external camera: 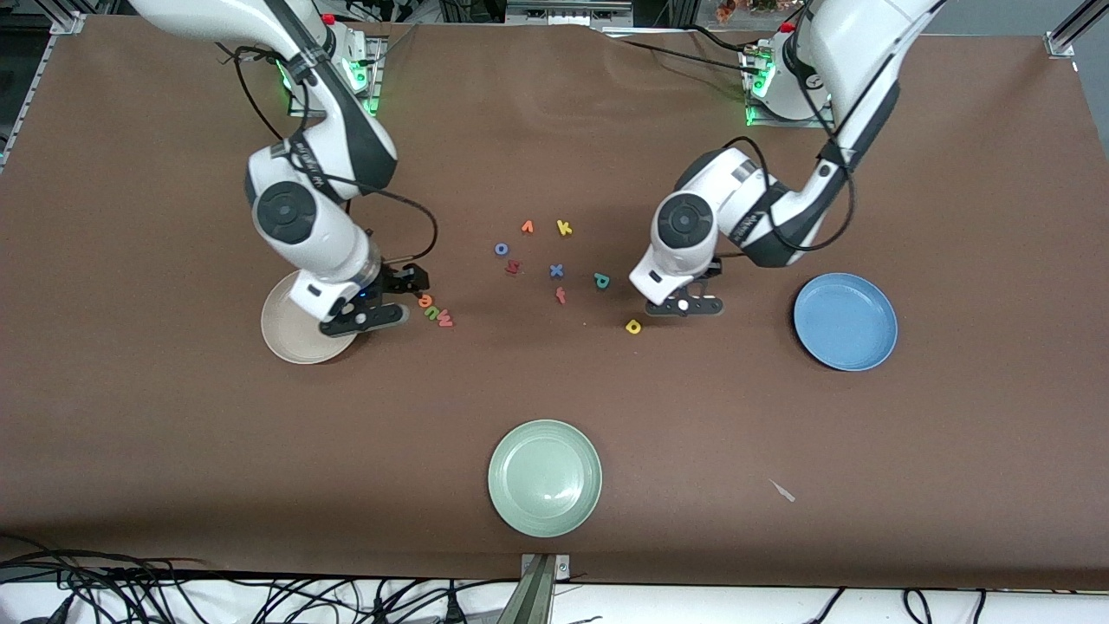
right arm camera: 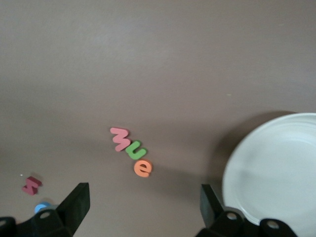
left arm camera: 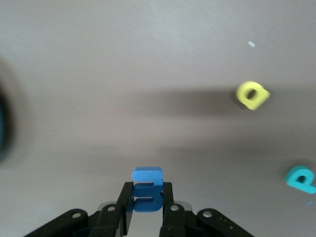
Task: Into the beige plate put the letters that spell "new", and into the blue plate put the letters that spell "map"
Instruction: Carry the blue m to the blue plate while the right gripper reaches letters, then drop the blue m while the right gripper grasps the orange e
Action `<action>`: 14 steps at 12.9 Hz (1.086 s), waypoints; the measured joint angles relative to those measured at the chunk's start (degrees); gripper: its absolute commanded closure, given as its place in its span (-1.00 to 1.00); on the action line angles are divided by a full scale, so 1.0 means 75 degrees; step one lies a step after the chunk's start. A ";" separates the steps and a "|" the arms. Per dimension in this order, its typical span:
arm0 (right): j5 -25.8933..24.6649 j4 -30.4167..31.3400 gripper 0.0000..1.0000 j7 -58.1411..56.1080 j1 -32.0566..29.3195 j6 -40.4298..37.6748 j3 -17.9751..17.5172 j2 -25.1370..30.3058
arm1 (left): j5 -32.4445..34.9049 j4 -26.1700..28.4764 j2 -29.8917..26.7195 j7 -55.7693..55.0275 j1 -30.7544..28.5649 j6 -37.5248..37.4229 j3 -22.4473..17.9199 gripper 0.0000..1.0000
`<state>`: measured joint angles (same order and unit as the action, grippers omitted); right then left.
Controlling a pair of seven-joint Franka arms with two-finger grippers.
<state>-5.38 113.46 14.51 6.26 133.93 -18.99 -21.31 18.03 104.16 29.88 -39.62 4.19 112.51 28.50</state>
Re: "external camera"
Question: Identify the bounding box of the beige round plate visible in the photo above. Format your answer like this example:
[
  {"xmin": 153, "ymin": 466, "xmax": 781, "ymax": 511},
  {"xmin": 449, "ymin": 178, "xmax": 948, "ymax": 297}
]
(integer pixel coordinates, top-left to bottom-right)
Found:
[{"xmin": 261, "ymin": 276, "xmax": 361, "ymax": 365}]

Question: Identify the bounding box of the blue round plate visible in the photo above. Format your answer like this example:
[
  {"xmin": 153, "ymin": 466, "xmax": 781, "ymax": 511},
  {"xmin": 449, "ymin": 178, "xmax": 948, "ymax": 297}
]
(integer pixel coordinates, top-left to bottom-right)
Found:
[{"xmin": 794, "ymin": 272, "xmax": 898, "ymax": 372}]

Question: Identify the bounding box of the brown table cover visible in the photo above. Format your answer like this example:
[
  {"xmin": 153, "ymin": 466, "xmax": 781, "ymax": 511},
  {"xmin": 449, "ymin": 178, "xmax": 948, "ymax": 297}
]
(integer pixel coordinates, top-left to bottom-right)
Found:
[{"xmin": 0, "ymin": 16, "xmax": 1109, "ymax": 592}]

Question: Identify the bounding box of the pale green round plate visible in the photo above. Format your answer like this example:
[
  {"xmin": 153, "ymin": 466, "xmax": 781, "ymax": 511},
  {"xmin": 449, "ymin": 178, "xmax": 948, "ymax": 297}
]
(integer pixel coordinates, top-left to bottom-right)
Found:
[{"xmin": 488, "ymin": 419, "xmax": 603, "ymax": 538}]

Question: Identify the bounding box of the grey metal box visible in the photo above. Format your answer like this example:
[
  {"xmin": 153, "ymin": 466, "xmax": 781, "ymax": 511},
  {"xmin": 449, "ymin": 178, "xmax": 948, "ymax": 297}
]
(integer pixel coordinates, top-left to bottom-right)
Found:
[{"xmin": 505, "ymin": 0, "xmax": 634, "ymax": 23}]

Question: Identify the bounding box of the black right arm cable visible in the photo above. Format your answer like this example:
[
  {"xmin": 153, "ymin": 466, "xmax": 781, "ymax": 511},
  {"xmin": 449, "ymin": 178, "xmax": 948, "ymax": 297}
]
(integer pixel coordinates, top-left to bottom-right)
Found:
[{"xmin": 217, "ymin": 43, "xmax": 439, "ymax": 266}]

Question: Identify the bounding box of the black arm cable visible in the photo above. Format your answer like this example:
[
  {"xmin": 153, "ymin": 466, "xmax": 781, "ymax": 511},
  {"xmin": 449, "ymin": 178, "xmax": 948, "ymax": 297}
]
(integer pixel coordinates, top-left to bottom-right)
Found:
[
  {"xmin": 719, "ymin": 0, "xmax": 859, "ymax": 257},
  {"xmin": 217, "ymin": 43, "xmax": 439, "ymax": 266}
]

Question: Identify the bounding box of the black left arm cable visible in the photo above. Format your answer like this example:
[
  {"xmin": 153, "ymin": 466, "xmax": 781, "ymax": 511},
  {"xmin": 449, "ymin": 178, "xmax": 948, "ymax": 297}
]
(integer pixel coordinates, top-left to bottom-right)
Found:
[{"xmin": 719, "ymin": 0, "xmax": 859, "ymax": 257}]

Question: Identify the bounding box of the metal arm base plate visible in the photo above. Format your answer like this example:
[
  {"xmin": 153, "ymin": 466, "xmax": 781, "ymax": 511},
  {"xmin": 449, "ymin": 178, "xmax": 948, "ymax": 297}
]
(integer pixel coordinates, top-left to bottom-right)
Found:
[
  {"xmin": 345, "ymin": 35, "xmax": 387, "ymax": 119},
  {"xmin": 745, "ymin": 43, "xmax": 820, "ymax": 131}
]

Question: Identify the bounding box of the black base power cable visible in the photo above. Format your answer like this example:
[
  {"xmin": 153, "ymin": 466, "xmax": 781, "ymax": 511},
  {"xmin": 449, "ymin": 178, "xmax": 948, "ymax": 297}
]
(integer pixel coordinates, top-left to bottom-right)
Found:
[{"xmin": 606, "ymin": 24, "xmax": 763, "ymax": 79}]

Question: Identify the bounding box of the metal camera mount pole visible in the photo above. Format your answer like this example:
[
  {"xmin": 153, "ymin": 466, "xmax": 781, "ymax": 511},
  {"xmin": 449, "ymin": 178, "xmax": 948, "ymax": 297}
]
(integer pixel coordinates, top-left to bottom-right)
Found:
[{"xmin": 498, "ymin": 553, "xmax": 573, "ymax": 624}]

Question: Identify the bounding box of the black cable bundle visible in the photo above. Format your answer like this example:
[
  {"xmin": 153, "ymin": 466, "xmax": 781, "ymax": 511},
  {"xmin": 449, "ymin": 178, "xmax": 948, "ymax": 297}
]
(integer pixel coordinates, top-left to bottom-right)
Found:
[{"xmin": 0, "ymin": 533, "xmax": 521, "ymax": 624}]

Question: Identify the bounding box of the aluminium frame rail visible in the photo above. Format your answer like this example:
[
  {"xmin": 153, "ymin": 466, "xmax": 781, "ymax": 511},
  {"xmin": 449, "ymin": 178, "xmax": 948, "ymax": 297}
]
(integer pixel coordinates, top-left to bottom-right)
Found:
[{"xmin": 0, "ymin": 12, "xmax": 88, "ymax": 170}]

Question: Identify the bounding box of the aluminium profile with bracket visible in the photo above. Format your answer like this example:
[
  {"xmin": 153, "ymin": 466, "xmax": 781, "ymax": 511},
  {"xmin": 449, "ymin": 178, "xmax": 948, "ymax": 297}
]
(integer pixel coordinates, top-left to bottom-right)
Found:
[{"xmin": 1044, "ymin": 0, "xmax": 1109, "ymax": 58}]

